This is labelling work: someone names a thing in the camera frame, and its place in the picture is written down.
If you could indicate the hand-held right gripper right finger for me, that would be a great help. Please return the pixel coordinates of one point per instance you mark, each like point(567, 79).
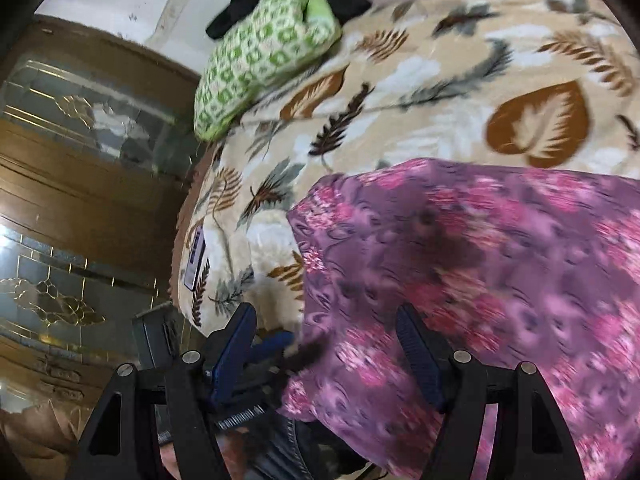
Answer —
point(420, 355)

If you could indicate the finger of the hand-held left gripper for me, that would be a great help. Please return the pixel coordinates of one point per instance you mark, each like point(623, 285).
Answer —
point(272, 345)
point(305, 355)

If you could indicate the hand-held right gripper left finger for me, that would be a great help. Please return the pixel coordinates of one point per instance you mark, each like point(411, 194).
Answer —
point(235, 355)

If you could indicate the purple floral long-sleeve shirt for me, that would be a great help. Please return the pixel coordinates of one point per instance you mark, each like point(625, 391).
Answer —
point(475, 285)

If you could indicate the smartphone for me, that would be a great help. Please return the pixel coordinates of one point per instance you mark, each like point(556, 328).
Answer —
point(195, 260)

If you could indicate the person's blue jeans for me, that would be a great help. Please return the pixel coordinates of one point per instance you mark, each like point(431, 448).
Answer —
point(285, 452)

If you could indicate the wooden mirrored wardrobe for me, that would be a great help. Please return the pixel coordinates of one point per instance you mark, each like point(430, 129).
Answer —
point(75, 185)

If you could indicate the beige leaf print blanket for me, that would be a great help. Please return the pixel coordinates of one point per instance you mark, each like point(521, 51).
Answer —
point(425, 85)

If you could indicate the green checkered pillow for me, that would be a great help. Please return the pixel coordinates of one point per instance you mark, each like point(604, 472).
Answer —
point(250, 55)

